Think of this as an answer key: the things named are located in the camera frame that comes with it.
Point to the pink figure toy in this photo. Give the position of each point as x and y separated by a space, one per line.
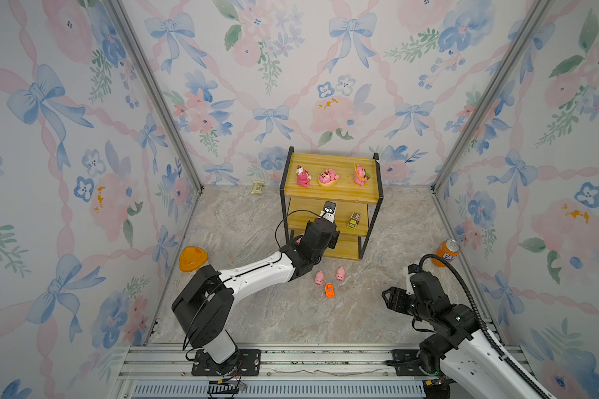
303 177

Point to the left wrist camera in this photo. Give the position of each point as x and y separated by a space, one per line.
328 212

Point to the orange toy car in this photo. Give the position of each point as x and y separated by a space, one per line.
329 291

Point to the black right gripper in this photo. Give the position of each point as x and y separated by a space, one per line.
395 299

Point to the wooden shelf with black frame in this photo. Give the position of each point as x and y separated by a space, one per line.
301 205

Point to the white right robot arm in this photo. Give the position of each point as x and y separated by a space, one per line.
461 348

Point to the orange lidded plastic jar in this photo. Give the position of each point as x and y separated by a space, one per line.
192 258

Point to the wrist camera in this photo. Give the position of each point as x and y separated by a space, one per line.
328 212
411 270

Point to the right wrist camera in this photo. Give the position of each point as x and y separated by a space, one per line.
411 270

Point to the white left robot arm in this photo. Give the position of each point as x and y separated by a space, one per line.
204 305

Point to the pink yellow doll toy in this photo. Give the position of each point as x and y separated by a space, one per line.
361 176

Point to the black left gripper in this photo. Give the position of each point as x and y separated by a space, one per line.
333 242

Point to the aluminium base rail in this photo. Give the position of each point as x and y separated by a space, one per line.
282 371

